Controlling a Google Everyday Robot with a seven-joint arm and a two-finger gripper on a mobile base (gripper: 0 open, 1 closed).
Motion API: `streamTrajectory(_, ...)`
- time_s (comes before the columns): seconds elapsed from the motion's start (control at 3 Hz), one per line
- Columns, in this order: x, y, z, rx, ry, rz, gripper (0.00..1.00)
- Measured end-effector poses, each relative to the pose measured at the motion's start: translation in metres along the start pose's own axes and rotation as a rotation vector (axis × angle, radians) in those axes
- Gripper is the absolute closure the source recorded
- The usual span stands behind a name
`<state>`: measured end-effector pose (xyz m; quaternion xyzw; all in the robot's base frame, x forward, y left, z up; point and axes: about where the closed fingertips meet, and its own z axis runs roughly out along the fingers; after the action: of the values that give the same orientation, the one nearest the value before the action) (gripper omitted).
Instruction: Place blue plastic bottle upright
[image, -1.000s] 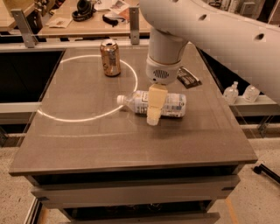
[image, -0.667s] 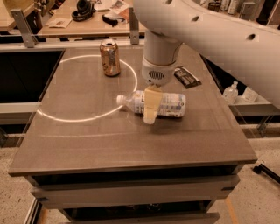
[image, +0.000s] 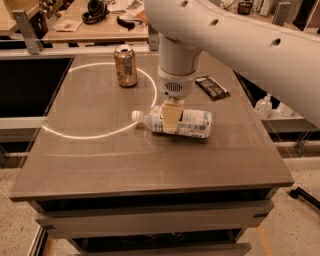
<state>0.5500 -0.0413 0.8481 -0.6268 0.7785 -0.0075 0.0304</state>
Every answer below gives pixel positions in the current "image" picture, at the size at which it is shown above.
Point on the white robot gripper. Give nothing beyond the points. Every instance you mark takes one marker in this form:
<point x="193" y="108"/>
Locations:
<point x="175" y="84"/>

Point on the clear plastic water bottle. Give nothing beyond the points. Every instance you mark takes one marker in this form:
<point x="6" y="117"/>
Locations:
<point x="192" y="123"/>

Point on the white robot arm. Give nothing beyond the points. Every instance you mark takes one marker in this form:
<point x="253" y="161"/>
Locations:
<point x="283" y="62"/>

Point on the small clear bottle left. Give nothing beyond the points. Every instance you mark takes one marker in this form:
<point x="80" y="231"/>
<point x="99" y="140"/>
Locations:
<point x="263" y="107"/>

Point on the black snack wrapper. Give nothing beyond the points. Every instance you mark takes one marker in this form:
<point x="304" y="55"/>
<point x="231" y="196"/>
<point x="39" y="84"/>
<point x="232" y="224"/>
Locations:
<point x="212" y="88"/>

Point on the gold soda can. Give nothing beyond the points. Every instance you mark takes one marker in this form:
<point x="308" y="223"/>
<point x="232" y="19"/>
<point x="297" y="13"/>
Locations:
<point x="125" y="62"/>

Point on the black glasses case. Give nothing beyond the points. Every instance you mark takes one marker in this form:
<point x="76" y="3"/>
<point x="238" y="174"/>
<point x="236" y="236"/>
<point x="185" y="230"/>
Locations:
<point x="128" y="25"/>

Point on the magazine papers on desk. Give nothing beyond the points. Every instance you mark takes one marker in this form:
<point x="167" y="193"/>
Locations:
<point x="129" y="10"/>

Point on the grey table drawer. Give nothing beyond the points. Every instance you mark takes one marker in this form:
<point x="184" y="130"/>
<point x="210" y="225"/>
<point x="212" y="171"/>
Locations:
<point x="155" y="219"/>

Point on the black headphones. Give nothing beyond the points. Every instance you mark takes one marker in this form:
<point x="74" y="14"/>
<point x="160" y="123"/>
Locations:
<point x="96" y="12"/>

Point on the black mesh cup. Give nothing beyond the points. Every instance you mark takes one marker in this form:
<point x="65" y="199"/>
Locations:
<point x="244" y="8"/>

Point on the paper card on desk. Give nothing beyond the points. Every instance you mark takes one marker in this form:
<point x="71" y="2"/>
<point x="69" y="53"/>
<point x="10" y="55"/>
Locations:
<point x="67" y="26"/>

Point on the black stand leg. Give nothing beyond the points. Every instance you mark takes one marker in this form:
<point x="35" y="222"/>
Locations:
<point x="299" y="192"/>

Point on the grey metal bracket middle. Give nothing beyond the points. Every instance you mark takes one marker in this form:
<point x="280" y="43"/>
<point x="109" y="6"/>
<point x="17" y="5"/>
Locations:
<point x="153" y="38"/>

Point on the grey metal bracket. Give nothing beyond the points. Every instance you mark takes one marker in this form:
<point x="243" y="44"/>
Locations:
<point x="33" y="45"/>
<point x="281" y="12"/>
<point x="153" y="38"/>

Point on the grey metal bracket right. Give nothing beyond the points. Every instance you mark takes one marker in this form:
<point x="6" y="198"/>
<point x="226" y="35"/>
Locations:
<point x="281" y="12"/>

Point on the grey metal bracket left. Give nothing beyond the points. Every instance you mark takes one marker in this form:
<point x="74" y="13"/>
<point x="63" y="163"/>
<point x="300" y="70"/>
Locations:
<point x="33" y="45"/>

